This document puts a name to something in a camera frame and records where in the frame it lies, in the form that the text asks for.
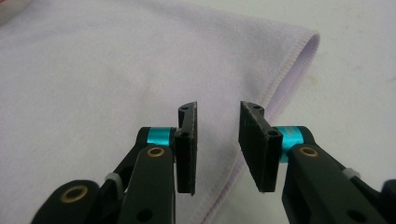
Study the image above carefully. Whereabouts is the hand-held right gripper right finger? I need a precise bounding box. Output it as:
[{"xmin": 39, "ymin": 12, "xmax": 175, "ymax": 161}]
[{"xmin": 238, "ymin": 100, "xmax": 387, "ymax": 224}]

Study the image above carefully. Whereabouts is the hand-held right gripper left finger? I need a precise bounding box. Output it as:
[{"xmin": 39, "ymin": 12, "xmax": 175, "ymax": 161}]
[{"xmin": 117, "ymin": 101, "xmax": 199, "ymax": 224}]

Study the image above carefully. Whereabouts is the lilac towel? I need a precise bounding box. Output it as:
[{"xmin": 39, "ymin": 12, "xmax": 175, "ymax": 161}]
[{"xmin": 0, "ymin": 0, "xmax": 321, "ymax": 224}]

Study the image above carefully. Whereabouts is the white grid mat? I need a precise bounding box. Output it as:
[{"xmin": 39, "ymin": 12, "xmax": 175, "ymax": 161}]
[{"xmin": 174, "ymin": 0, "xmax": 396, "ymax": 224}]

